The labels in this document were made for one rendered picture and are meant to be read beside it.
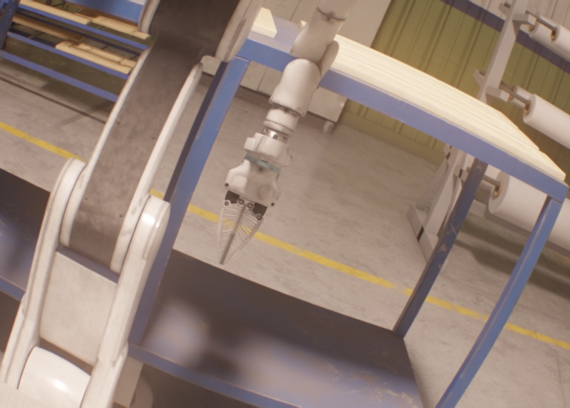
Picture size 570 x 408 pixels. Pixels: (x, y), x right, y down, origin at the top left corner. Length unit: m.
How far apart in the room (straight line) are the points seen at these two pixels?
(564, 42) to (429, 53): 2.81
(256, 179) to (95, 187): 0.37
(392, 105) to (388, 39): 5.49
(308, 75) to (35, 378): 0.81
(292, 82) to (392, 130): 5.77
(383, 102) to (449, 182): 3.18
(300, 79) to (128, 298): 0.53
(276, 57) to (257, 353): 0.80
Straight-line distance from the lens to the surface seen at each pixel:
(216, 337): 2.36
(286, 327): 2.60
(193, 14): 1.61
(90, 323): 1.66
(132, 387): 2.24
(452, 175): 5.10
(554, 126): 4.90
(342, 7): 1.77
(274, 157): 1.72
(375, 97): 1.95
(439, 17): 7.47
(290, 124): 1.79
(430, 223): 5.16
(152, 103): 1.61
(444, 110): 2.01
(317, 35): 1.79
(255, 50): 1.91
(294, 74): 1.78
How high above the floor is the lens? 1.28
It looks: 15 degrees down
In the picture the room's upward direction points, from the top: 24 degrees clockwise
